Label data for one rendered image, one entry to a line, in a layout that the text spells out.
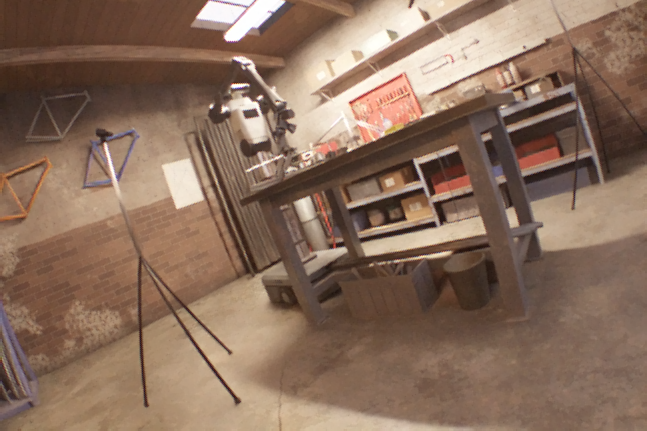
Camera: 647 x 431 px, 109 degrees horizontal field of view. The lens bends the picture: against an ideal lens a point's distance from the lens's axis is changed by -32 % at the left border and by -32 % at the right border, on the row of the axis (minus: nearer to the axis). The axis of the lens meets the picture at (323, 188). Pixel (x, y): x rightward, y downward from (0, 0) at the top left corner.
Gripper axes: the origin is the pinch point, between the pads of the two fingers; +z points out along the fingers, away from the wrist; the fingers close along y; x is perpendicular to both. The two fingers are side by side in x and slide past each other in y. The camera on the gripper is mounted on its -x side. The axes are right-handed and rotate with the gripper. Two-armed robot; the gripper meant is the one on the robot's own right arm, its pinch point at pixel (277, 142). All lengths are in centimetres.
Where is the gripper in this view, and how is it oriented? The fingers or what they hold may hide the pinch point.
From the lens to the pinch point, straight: 214.3
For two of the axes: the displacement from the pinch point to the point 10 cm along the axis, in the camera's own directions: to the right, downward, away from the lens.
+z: -0.9, 9.7, -2.4
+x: -8.8, -1.9, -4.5
